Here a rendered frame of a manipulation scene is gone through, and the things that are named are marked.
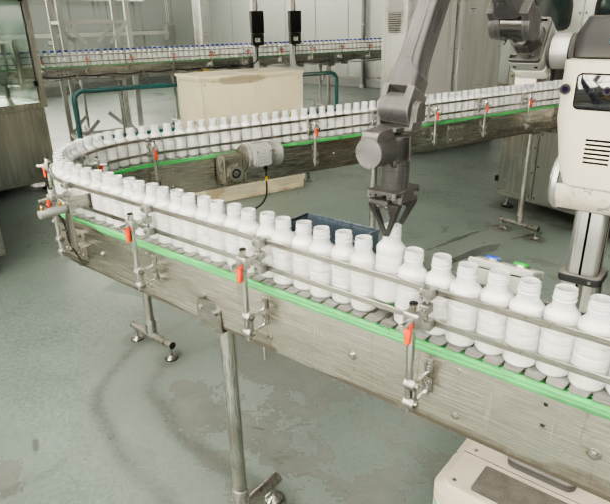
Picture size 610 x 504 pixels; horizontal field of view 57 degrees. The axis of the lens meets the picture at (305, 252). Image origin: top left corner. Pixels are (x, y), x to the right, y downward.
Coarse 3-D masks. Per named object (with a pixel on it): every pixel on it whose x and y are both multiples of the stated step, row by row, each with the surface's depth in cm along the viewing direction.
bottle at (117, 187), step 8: (112, 176) 175; (120, 176) 173; (112, 184) 173; (120, 184) 174; (112, 192) 173; (120, 192) 173; (112, 200) 174; (112, 208) 176; (120, 208) 175; (120, 216) 176; (120, 224) 177
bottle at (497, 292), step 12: (492, 276) 101; (504, 276) 100; (492, 288) 102; (504, 288) 101; (480, 300) 104; (492, 300) 101; (504, 300) 101; (480, 312) 104; (492, 312) 102; (480, 324) 105; (492, 324) 103; (504, 324) 103; (492, 336) 104; (504, 336) 104; (480, 348) 106; (492, 348) 105
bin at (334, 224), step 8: (296, 216) 201; (304, 216) 204; (312, 216) 204; (320, 216) 201; (312, 224) 205; (320, 224) 203; (328, 224) 200; (336, 224) 198; (344, 224) 195; (352, 224) 193; (360, 224) 191; (312, 232) 206; (352, 232) 194; (360, 232) 192; (368, 232) 190; (376, 232) 186; (376, 240) 188; (376, 248) 189; (264, 352) 163
